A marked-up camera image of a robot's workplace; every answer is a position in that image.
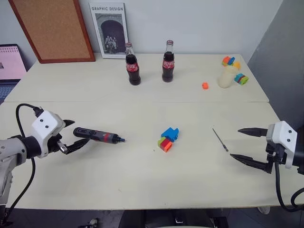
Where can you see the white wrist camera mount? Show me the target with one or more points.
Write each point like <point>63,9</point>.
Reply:
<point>46,124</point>
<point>286,137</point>

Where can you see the cola glass bottle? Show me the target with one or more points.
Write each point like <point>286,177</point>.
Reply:
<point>168,64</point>
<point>133,67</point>

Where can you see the striped blue green brick stack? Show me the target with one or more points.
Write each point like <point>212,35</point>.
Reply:
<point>241,79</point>

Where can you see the white shoe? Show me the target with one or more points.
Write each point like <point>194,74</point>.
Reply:
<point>264,210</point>

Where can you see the blue green red brick cluster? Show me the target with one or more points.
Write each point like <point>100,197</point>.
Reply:
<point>168,140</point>

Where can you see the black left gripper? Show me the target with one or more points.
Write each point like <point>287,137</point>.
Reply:
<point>54,143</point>

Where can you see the cork board with red frame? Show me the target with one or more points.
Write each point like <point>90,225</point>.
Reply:
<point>52,28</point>

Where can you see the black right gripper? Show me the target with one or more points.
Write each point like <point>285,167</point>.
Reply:
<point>274,154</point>

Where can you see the black red electric screwdriver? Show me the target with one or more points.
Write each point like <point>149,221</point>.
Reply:
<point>99,135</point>

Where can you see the thin metal screwdriver bit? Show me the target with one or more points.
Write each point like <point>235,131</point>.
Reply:
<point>220,139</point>

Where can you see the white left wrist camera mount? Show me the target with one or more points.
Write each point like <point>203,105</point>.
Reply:
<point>46,124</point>

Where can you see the small orange toy brick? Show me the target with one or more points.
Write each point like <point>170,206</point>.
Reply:
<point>205,86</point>

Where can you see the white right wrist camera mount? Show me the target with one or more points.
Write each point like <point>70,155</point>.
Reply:
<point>286,137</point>

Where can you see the multicolour brick stack with yellow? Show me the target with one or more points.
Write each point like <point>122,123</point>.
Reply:
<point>228,61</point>

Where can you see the grey partition panel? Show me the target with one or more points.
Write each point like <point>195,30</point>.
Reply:
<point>280,59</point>

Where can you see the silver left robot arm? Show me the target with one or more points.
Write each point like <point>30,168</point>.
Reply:
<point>12,148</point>

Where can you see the graphic design book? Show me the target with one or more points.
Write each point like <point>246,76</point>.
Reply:
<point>110,31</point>

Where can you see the cream plastic cup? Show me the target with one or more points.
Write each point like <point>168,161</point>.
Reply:
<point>226,77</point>

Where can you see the laptop with pink screen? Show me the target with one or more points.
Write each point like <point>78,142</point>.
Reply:
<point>9,64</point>

